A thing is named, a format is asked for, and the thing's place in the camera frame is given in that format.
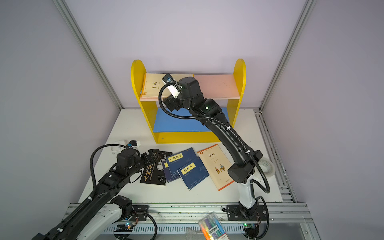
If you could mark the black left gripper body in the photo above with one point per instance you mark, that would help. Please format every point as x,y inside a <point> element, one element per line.
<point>144,160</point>

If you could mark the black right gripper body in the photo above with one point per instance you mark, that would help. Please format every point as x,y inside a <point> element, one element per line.
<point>172,101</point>

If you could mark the beige book yellow border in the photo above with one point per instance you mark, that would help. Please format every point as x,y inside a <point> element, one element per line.
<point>153,83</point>

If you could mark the pink cartoon cover book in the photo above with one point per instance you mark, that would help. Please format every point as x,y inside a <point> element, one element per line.
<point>149,98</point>

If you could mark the beige book orange border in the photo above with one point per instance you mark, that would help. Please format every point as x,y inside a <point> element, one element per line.
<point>217,165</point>

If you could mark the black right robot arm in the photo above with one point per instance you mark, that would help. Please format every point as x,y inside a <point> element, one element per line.
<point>184,100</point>

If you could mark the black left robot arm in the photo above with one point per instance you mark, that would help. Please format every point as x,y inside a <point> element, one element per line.
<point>104,206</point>

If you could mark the black book gold lettering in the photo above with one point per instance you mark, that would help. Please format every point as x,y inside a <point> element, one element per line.
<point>155,176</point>

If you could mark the dark blue book upper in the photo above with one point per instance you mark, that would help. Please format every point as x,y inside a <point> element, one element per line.
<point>178,160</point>

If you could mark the dark blue book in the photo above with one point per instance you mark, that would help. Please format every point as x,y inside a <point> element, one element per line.
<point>193,173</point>
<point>178,160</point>

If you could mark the yellow pink blue bookshelf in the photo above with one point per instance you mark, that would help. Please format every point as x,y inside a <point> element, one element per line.
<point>226,90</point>

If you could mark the dark blue book hidden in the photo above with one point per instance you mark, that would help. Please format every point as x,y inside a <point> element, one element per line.
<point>169,176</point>

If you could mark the small white alarm clock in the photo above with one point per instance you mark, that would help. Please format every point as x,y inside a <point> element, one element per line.
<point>119,148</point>

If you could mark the pack of coloured markers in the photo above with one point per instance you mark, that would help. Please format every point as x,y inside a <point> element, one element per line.
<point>211,227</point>

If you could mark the clear tape roll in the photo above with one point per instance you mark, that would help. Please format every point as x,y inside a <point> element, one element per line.
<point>267,167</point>

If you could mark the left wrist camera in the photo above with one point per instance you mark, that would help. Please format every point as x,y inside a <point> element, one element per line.
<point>133,144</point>

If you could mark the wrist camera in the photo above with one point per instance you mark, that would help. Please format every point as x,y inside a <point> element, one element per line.
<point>133,144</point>
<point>172,85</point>

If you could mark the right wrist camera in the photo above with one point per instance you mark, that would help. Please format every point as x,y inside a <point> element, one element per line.
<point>172,85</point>

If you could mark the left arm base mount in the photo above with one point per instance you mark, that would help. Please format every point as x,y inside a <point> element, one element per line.
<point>131,214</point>

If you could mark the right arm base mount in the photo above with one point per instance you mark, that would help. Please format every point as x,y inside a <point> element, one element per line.
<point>237,212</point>

